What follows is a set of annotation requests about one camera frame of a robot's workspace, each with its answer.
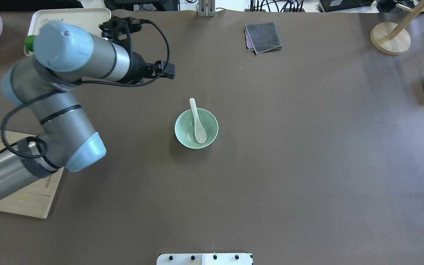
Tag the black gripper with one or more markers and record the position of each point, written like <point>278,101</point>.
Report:
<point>137,67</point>

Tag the light green bowl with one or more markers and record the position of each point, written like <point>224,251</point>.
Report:
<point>185,128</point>

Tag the white ceramic spoon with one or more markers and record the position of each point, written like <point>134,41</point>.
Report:
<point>199,130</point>

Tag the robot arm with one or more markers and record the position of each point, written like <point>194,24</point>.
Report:
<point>65,57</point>

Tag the wooden mug tree stand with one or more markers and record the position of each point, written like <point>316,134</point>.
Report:
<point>391,38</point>

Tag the cream rabbit tray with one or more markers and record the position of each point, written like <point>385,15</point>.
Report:
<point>87,18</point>

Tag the grey folded cloth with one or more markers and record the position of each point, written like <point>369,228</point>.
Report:
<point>262,38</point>

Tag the green lime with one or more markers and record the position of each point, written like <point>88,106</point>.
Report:
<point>29,42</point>

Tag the bamboo cutting board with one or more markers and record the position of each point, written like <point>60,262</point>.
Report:
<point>34,200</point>

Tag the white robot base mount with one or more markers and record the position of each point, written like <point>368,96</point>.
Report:
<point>231,258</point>

